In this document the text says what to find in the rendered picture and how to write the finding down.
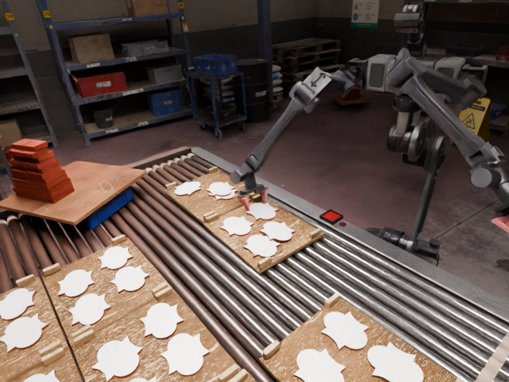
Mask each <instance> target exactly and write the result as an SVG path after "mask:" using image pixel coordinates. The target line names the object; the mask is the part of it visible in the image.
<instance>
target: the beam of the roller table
mask: <svg viewBox="0 0 509 382"><path fill-rule="evenodd" d="M191 150H192V154H194V155H195V156H197V157H199V158H200V159H202V160H204V161H206V162H207V163H209V164H212V165H213V166H215V167H218V168H219V169H221V170H222V171H225V172H226V173H228V174H231V173H232V172H233V171H236V170H237V169H238V168H239V167H238V166H236V165H234V164H232V163H230V162H228V161H226V160H224V159H222V158H220V157H218V156H216V155H214V154H212V153H210V152H208V151H206V150H204V149H202V148H200V147H198V146H197V147H195V148H192V149H191ZM255 179H256V183H258V184H263V185H264V186H265V187H268V189H269V190H268V193H267V194H268V195H269V196H270V197H272V198H274V199H276V200H278V201H280V202H281V203H283V204H285V205H287V206H289V207H290V208H293V209H295V210H296V211H298V212H300V213H302V214H304V215H306V216H307V217H309V218H311V219H313V220H315V221H316V222H318V223H320V224H322V225H324V226H325V227H328V228H329V229H331V230H333V231H335V232H337V233H339V234H341V235H343V236H344V237H346V238H348V239H350V240H351V241H353V242H355V243H357V244H359V245H361V246H363V247H364V248H366V249H369V250H370V251H371V252H374V253H376V254H377V255H379V256H381V257H383V258H385V259H387V260H388V261H390V262H392V263H394V264H396V265H397V266H399V267H401V268H403V269H405V270H406V271H409V272H411V273H412V274H415V275H416V276H418V277H420V278H422V279H424V280H425V281H427V282H429V283H431V284H432V285H434V286H436V287H438V288H440V289H442V290H444V291H445V292H447V293H450V294H451V295H453V296H455V297H457V298H459V299H460V300H462V301H464V302H466V303H468V304H469V305H471V306H473V307H475V308H477V309H479V310H480V311H482V312H485V313H486V314H487V315H490V316H492V317H493V318H496V319H497V320H499V321H501V322H503V323H505V324H506V325H508V326H509V302H506V301H504V300H503V299H500V298H498V297H497V296H494V295H492V294H491V293H488V292H486V291H485V290H482V289H480V288H479V287H477V286H474V285H473V284H471V283H468V282H466V281H465V280H462V279H460V278H459V277H456V276H454V275H453V274H450V273H448V272H447V271H444V270H442V269H441V268H438V267H436V266H435V265H433V264H431V263H429V262H427V261H425V260H423V259H421V258H419V257H417V256H415V255H413V254H411V253H409V252H407V251H405V250H403V249H401V248H399V247H397V246H395V245H393V244H391V243H389V242H387V241H385V240H383V239H381V238H379V237H378V236H375V235H373V234H372V233H369V232H367V231H365V230H363V229H361V228H359V227H357V226H355V225H353V224H351V223H349V222H347V221H345V220H343V219H342V220H340V221H338V222H337V223H335V224H334V225H331V224H329V223H327V222H325V221H323V220H321V219H320V215H321V214H322V213H324V212H326V211H325V210H323V209H322V208H319V207H317V206H316V205H313V204H311V203H310V202H307V201H305V200H303V199H301V198H299V197H297V196H295V195H293V194H291V193H289V192H287V191H285V190H284V189H281V188H279V187H278V186H275V185H273V184H272V183H269V182H267V181H266V180H263V179H262V178H260V177H258V176H256V175H255ZM341 222H344V223H346V226H344V227H342V226H340V225H339V223H341Z"/></svg>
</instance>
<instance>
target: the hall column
mask: <svg viewBox="0 0 509 382"><path fill-rule="evenodd" d="M257 7H258V37H259V52H260V58H266V59H268V60H269V61H268V68H269V79H270V81H269V88H270V111H274V110H277V109H281V108H282V107H280V106H279V104H277V105H274V104H273V76H272V69H273V63H272V40H271V18H270V0H257Z"/></svg>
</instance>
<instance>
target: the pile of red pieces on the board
mask: <svg viewBox="0 0 509 382"><path fill-rule="evenodd" d="M11 145H12V147H13V148H12V149H10V150H8V153H9V155H12V157H13V159H11V160H9V161H10V163H11V165H12V166H13V169H11V173H12V176H13V178H12V179H11V180H12V182H13V184H14V187H12V188H13V190H14V191H15V192H16V194H17V196H19V197H24V198H28V199H34V200H39V201H42V202H49V203H53V204H55V203H56V202H58V201H59V200H61V199H63V198H64V197H66V196H68V195H69V194H71V193H72V192H74V191H75V190H74V188H73V184H72V183H71V180H70V178H69V177H68V176H67V174H66V172H65V169H61V166H60V163H59V160H54V157H52V156H54V153H53V151H49V150H48V149H47V148H46V147H47V146H48V143H47V142H46V141H40V140H34V139H22V140H20V141H18V142H15V143H12V144H11Z"/></svg>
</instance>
